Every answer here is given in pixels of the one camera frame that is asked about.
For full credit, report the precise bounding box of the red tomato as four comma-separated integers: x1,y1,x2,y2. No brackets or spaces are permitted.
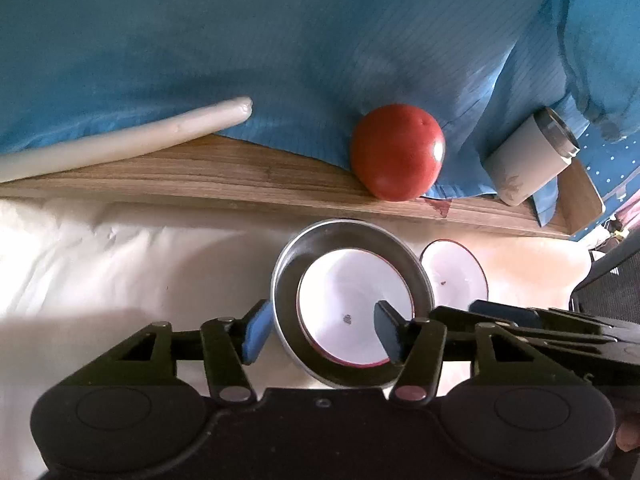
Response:
349,103,446,202

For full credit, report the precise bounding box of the blue dotted cloth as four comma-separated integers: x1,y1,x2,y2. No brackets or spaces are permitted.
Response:
569,125,640,242

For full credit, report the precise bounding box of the blue work coat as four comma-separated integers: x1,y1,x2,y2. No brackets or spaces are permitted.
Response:
0,0,640,229

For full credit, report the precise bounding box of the cream table paper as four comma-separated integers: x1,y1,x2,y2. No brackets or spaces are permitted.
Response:
0,194,592,477

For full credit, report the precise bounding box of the black mesh office chair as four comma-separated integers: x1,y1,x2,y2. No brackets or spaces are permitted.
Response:
569,239,640,332

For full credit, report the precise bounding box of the deep steel bowl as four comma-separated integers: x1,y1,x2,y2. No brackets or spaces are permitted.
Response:
269,218,435,389

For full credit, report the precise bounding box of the white thermos flask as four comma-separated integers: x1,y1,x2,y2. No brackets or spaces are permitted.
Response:
480,106,581,207

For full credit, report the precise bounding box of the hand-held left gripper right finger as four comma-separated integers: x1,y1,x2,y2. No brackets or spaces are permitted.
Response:
374,301,592,407

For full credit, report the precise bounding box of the wooden cutting board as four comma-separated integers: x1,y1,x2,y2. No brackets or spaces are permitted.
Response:
0,132,606,241

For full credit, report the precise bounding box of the person's right hand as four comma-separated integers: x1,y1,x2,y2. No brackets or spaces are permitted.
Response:
614,409,640,455

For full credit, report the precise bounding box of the white bowl with red rim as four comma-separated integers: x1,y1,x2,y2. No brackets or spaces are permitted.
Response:
418,239,490,309
296,248,416,367

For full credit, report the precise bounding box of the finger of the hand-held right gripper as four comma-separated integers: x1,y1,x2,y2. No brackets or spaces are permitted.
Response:
430,308,634,358
469,299,617,335

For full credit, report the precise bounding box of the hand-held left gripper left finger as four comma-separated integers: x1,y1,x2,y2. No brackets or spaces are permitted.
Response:
69,299,274,406

